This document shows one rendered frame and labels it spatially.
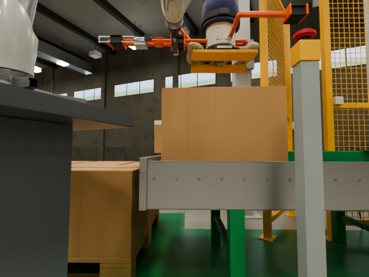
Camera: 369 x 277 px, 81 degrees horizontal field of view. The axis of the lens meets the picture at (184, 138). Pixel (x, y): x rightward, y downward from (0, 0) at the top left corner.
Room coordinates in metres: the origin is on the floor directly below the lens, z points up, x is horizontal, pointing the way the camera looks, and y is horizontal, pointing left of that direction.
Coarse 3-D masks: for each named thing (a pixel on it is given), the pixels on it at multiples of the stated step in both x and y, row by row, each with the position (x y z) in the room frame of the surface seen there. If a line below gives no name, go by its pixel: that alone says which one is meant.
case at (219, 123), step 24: (168, 96) 1.04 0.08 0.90; (192, 96) 1.03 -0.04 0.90; (216, 96) 1.02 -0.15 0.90; (240, 96) 1.02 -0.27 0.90; (264, 96) 1.01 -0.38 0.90; (168, 120) 1.04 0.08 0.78; (192, 120) 1.03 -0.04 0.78; (216, 120) 1.02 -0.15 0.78; (240, 120) 1.02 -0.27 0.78; (264, 120) 1.01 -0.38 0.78; (168, 144) 1.04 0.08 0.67; (192, 144) 1.03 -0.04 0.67; (216, 144) 1.02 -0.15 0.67; (240, 144) 1.02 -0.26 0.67; (264, 144) 1.01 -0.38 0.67
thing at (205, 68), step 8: (192, 64) 1.26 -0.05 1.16; (200, 64) 1.26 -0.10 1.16; (208, 64) 1.26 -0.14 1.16; (216, 64) 1.27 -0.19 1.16; (224, 64) 1.27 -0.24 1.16; (232, 64) 1.27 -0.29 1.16; (240, 64) 1.28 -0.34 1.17; (192, 72) 1.34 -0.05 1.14; (200, 72) 1.34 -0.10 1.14; (208, 72) 1.34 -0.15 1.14; (216, 72) 1.34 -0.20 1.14; (224, 72) 1.34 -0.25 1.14; (232, 72) 1.34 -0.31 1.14; (240, 72) 1.34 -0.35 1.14
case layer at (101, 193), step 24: (72, 168) 1.14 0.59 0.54; (96, 168) 1.14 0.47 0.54; (120, 168) 1.15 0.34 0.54; (72, 192) 1.02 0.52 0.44; (96, 192) 1.02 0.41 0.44; (120, 192) 1.02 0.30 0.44; (72, 216) 1.02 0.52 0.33; (96, 216) 1.02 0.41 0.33; (120, 216) 1.02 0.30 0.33; (144, 216) 1.33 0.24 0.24; (72, 240) 1.02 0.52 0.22; (96, 240) 1.02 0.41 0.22; (120, 240) 1.02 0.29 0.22
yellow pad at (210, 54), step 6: (210, 48) 1.11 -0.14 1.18; (234, 48) 1.12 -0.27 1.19; (192, 54) 1.10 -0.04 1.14; (198, 54) 1.09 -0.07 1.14; (204, 54) 1.09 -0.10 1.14; (210, 54) 1.09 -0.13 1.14; (216, 54) 1.09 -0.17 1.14; (222, 54) 1.09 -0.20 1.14; (228, 54) 1.09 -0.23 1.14; (234, 54) 1.09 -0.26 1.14; (240, 54) 1.09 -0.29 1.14; (246, 54) 1.09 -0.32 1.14; (252, 54) 1.09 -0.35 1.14; (198, 60) 1.17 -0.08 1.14; (204, 60) 1.17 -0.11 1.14; (210, 60) 1.17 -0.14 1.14; (216, 60) 1.17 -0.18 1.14; (222, 60) 1.17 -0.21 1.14; (228, 60) 1.17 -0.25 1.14; (234, 60) 1.17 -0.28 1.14; (240, 60) 1.17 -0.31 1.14; (246, 60) 1.17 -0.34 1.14
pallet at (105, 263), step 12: (156, 216) 1.92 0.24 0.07; (144, 240) 1.44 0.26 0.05; (108, 264) 1.02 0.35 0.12; (120, 264) 1.02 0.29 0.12; (132, 264) 1.05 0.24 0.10; (72, 276) 1.09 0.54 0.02; (84, 276) 1.09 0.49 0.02; (96, 276) 1.09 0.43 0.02; (108, 276) 1.02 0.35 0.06; (120, 276) 1.02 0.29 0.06; (132, 276) 1.05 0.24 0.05
